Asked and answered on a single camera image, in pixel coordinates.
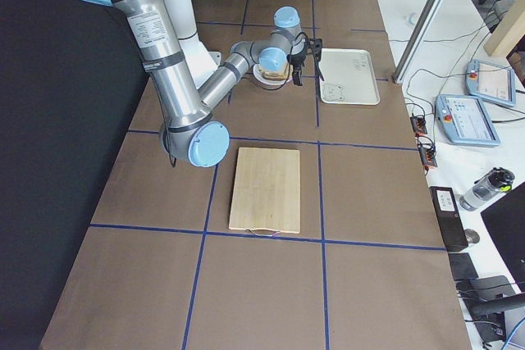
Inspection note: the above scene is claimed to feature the wooden cutting board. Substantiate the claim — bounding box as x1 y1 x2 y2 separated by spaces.
229 147 300 234

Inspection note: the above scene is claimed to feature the wooden beam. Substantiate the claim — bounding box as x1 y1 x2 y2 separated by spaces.
484 0 524 57

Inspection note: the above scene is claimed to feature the clear water bottle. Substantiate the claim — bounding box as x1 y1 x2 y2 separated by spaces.
459 167 515 211

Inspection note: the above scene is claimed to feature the far teach pendant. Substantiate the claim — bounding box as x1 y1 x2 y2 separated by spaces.
465 59 516 108

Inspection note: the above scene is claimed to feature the bread slice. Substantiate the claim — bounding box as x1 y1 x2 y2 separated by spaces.
261 62 290 81

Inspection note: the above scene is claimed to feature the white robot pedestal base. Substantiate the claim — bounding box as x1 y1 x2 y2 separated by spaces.
165 0 218 89

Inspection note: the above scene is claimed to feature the black monitor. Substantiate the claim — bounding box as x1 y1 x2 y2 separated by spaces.
481 184 525 290

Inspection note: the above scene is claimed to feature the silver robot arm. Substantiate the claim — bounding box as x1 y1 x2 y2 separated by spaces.
81 0 322 167

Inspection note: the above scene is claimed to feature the orange black adapter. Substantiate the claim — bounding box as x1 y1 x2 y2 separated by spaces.
418 141 437 170
410 115 427 137

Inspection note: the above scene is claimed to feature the far orange black adapter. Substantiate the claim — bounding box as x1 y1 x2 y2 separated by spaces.
410 115 427 137

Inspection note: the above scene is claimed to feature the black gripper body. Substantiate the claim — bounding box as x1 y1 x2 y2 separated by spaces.
288 36 322 66

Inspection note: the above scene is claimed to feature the black power box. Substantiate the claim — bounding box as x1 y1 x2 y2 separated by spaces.
429 186 468 252

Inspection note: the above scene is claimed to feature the teach pendant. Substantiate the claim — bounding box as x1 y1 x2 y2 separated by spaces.
435 94 500 148
465 59 516 108

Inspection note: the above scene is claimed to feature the metal cutting board handle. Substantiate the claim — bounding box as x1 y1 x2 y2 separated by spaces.
246 229 281 238

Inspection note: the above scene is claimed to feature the near orange black adapter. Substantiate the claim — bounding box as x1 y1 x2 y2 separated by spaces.
418 141 437 170

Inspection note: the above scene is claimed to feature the white round plate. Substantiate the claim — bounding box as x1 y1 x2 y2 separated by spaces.
252 65 292 87

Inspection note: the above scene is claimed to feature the aluminium frame post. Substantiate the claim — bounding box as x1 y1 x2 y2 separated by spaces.
393 0 444 84

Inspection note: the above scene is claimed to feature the near teach pendant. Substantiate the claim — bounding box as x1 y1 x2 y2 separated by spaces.
435 94 500 148

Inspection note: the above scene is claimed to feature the cream bear tray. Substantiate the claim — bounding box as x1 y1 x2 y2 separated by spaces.
319 48 380 106

